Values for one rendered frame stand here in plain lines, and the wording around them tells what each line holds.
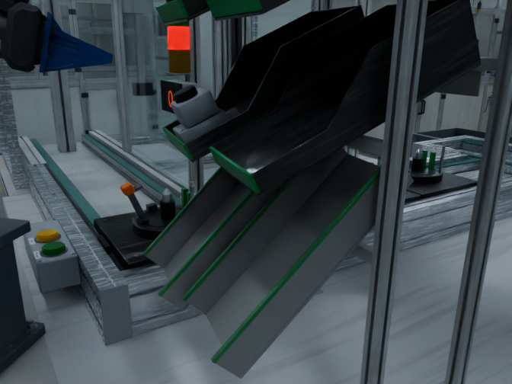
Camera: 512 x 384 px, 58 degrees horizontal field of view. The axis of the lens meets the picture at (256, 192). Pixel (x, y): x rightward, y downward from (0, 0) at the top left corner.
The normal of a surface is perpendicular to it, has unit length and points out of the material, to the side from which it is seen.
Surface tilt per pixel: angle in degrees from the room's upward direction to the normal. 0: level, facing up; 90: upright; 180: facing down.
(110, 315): 90
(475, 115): 90
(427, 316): 0
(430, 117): 90
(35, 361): 0
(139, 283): 90
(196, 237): 45
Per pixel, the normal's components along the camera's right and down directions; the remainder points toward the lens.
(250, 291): -0.65, -0.60
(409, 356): 0.01, -0.95
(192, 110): 0.37, 0.29
